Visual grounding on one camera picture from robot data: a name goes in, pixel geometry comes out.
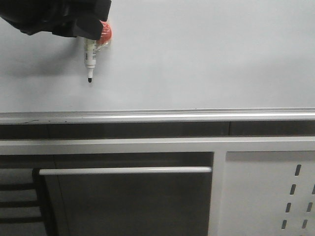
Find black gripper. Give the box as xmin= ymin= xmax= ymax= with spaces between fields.
xmin=0 ymin=0 xmax=112 ymax=40

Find red round magnet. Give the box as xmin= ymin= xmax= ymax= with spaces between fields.
xmin=97 ymin=21 xmax=112 ymax=46

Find white whiteboard marker pen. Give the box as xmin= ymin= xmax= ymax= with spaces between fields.
xmin=84 ymin=38 xmax=96 ymax=83

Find white whiteboard with aluminium tray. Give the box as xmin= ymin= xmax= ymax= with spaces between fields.
xmin=0 ymin=0 xmax=315 ymax=124

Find black slatted chair back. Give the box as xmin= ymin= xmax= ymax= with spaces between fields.
xmin=0 ymin=168 xmax=59 ymax=236

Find white perforated metal panel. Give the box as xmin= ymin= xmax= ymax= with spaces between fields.
xmin=219 ymin=151 xmax=315 ymax=236

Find white metal frame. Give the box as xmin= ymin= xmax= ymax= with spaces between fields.
xmin=0 ymin=136 xmax=315 ymax=236

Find grey panel with white rail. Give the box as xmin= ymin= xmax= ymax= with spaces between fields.
xmin=38 ymin=167 xmax=213 ymax=236

